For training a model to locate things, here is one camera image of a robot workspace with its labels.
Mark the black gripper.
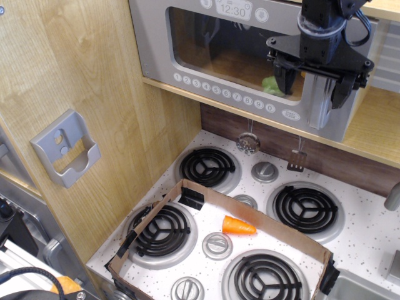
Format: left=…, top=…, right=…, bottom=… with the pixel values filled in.
left=266, top=30, right=374, bottom=109

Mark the silver microwave door handle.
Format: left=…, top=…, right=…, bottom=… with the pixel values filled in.
left=308, top=75, right=336, bottom=130

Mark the grey toy microwave door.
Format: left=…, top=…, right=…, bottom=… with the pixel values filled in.
left=129, top=1, right=378, bottom=141

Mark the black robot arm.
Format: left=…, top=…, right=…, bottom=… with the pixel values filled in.
left=266, top=1, right=374, bottom=109

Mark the green toy broccoli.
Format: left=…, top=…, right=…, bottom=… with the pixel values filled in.
left=261, top=76, right=285, bottom=97

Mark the hanging toy spatula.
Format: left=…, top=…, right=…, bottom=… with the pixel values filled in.
left=287, top=136, right=307, bottom=173

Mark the hanging silver toy strainer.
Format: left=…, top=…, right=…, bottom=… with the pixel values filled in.
left=236, top=119, right=261, bottom=156

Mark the back grey stove knob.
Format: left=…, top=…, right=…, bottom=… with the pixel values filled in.
left=251, top=161, right=279, bottom=183

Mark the grey stove knob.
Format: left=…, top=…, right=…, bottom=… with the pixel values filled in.
left=202, top=232, right=233, bottom=261
left=171, top=276, right=205, bottom=300
left=251, top=161, right=279, bottom=183

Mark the back right black burner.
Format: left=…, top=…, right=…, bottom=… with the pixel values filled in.
left=266, top=181, right=345, bottom=244

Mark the black burner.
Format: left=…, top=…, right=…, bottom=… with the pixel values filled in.
left=128, top=202, right=199, bottom=270
left=221, top=249, right=311, bottom=300
left=266, top=181, right=345, bottom=244
left=174, top=146, right=242, bottom=194

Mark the small middle grey knob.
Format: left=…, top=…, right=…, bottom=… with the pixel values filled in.
left=234, top=194, right=258, bottom=210

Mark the back left black burner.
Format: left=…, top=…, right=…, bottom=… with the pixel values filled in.
left=174, top=146, right=242, bottom=194

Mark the grey toy faucet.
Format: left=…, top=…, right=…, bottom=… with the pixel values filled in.
left=384, top=182, right=400, bottom=211

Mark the orange toy carrot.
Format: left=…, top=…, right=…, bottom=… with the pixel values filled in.
left=222, top=216, right=257, bottom=235

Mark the centre grey stove knob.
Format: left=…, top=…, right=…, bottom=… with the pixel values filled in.
left=202, top=232, right=233, bottom=261

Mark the front right black burner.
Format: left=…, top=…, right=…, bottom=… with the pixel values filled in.
left=221, top=249, right=311, bottom=300

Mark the steel toy sink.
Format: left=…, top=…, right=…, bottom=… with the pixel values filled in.
left=327, top=269, right=399, bottom=300

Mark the front left black burner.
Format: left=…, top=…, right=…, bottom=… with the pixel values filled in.
left=128, top=202, right=199, bottom=270

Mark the front grey stove knob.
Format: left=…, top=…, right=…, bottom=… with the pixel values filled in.
left=171, top=276, right=205, bottom=300

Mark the orange object bottom left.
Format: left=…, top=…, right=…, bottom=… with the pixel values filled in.
left=56, top=276, right=82, bottom=295

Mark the brown cardboard frame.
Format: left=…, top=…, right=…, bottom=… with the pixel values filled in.
left=106, top=179, right=339, bottom=299

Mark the grey wall holder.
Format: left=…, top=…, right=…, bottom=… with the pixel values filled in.
left=30, top=109, right=101, bottom=188

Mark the grey oven door handle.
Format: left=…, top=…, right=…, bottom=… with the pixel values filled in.
left=42, top=239, right=64, bottom=273

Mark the black cable bottom left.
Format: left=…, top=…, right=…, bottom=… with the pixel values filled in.
left=0, top=266, right=68, bottom=300

